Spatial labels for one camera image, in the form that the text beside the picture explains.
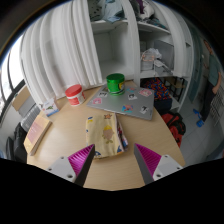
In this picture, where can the white shelf unit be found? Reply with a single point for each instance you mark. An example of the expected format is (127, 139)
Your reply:
(133, 43)

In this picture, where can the white curtain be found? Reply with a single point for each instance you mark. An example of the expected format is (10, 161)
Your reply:
(60, 50)

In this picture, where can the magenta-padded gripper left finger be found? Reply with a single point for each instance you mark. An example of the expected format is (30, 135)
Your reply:
(78, 163)

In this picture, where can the brown cardboard box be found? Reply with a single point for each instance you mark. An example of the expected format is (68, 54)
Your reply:
(20, 98)

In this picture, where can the black bag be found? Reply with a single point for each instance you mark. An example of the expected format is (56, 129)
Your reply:
(20, 143)

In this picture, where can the black suitcase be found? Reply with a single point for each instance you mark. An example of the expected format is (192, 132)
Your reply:
(10, 148)

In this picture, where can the person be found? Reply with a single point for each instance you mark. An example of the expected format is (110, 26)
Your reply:
(213, 76)

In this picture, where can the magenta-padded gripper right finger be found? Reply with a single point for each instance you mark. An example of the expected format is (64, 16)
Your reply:
(153, 163)

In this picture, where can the yellow cartoon print towel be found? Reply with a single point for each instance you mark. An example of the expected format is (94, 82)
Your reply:
(105, 135)

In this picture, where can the silver ribbed suitcase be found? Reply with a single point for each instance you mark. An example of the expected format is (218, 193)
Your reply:
(30, 116)

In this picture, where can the yellow and red book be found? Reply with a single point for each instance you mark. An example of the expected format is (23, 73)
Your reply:
(36, 133)

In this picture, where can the black framed window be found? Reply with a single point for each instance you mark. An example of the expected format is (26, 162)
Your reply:
(10, 73)

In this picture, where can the red backpack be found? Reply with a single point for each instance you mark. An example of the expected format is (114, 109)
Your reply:
(175, 126)

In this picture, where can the white jar with red lid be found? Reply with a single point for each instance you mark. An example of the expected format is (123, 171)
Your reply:
(75, 96)

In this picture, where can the green round tin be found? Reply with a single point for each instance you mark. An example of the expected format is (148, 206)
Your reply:
(115, 85)

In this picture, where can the silver laptop with stickers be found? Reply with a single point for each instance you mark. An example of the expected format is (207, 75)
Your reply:
(116, 103)

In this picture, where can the small white printed box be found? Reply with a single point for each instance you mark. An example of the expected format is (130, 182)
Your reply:
(50, 107)

